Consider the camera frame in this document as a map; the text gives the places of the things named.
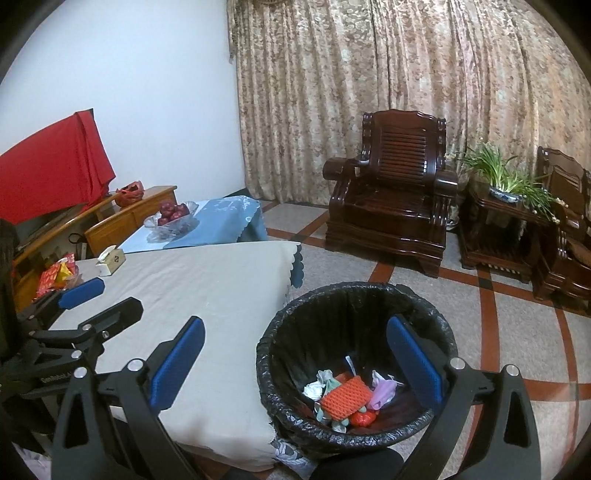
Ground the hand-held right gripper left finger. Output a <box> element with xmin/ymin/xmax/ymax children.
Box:
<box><xmin>52</xmin><ymin>315</ymin><xmax>206</xmax><ymax>480</ymax></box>

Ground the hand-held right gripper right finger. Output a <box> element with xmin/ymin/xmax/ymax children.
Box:
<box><xmin>387</xmin><ymin>314</ymin><xmax>542</xmax><ymax>480</ymax></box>

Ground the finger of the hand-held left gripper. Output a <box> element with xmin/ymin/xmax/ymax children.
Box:
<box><xmin>16</xmin><ymin>277</ymin><xmax>106</xmax><ymax>333</ymax></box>
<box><xmin>28</xmin><ymin>296</ymin><xmax>144</xmax><ymax>365</ymax></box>

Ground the pale pink bag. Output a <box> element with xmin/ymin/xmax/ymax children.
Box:
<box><xmin>368</xmin><ymin>369</ymin><xmax>406</xmax><ymax>411</ymax></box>

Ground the large orange foam net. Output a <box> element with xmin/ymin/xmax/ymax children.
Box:
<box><xmin>320</xmin><ymin>375</ymin><xmax>372</xmax><ymax>421</ymax></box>

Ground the bin with black bag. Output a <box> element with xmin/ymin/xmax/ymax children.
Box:
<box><xmin>256</xmin><ymin>281</ymin><xmax>458</xmax><ymax>462</ymax></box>

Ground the glass snack tray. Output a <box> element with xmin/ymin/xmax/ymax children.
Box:
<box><xmin>37</xmin><ymin>258</ymin><xmax>84</xmax><ymax>296</ymax></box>

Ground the pile of red snack packets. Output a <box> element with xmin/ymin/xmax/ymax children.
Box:
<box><xmin>36</xmin><ymin>253</ymin><xmax>79</xmax><ymax>296</ymax></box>

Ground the beige tissue box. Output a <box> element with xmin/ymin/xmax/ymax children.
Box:
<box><xmin>95</xmin><ymin>246</ymin><xmax>126</xmax><ymax>277</ymax></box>

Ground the wooden television cabinet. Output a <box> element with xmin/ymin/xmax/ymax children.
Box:
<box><xmin>11</xmin><ymin>185</ymin><xmax>178</xmax><ymax>310</ymax></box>

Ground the black television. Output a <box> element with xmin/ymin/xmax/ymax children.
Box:
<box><xmin>14</xmin><ymin>203</ymin><xmax>93</xmax><ymax>250</ymax></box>

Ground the glass fruit bowl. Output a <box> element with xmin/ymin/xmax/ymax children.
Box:
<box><xmin>143</xmin><ymin>202</ymin><xmax>200</xmax><ymax>241</ymax></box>

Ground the red plastic bag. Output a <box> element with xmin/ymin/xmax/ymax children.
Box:
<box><xmin>115</xmin><ymin>181</ymin><xmax>145</xmax><ymax>207</ymax></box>

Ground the red cloth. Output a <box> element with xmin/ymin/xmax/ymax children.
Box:
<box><xmin>0</xmin><ymin>110</ymin><xmax>116</xmax><ymax>226</ymax></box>

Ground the blue tablecloth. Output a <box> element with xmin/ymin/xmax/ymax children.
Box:
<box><xmin>121</xmin><ymin>195</ymin><xmax>269</xmax><ymax>254</ymax></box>

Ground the dark wooden side table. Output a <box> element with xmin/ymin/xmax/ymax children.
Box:
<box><xmin>457</xmin><ymin>178</ymin><xmax>555</xmax><ymax>284</ymax></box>

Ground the dark wooden armchair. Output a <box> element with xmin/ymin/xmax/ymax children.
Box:
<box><xmin>322</xmin><ymin>109</ymin><xmax>459</xmax><ymax>278</ymax></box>
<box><xmin>531</xmin><ymin>147</ymin><xmax>591</xmax><ymax>317</ymax></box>

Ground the green potted plant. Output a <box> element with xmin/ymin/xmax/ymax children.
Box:
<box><xmin>455</xmin><ymin>143</ymin><xmax>561</xmax><ymax>224</ymax></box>

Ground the beige patterned curtain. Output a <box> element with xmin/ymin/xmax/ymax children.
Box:
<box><xmin>226</xmin><ymin>0</ymin><xmax>591</xmax><ymax>232</ymax></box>

